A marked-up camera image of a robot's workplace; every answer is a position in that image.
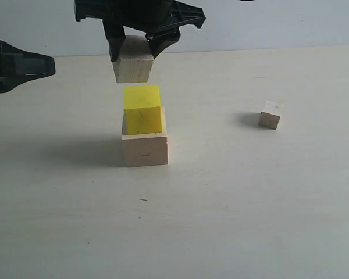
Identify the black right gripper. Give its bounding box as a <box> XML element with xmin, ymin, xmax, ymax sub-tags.
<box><xmin>74</xmin><ymin>0</ymin><xmax>206</xmax><ymax>62</ymax></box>

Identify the medium wooden cube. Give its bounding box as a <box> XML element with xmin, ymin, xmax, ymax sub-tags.
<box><xmin>112</xmin><ymin>35</ymin><xmax>154</xmax><ymax>84</ymax></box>

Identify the yellow cube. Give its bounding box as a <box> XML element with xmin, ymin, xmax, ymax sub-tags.
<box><xmin>124</xmin><ymin>85</ymin><xmax>162</xmax><ymax>135</ymax></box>

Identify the large wooden cube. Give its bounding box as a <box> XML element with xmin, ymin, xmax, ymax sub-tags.
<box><xmin>122</xmin><ymin>107</ymin><xmax>169</xmax><ymax>167</ymax></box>

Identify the small wooden cube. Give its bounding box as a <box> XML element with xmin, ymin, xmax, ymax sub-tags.
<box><xmin>258</xmin><ymin>101</ymin><xmax>284</xmax><ymax>130</ymax></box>

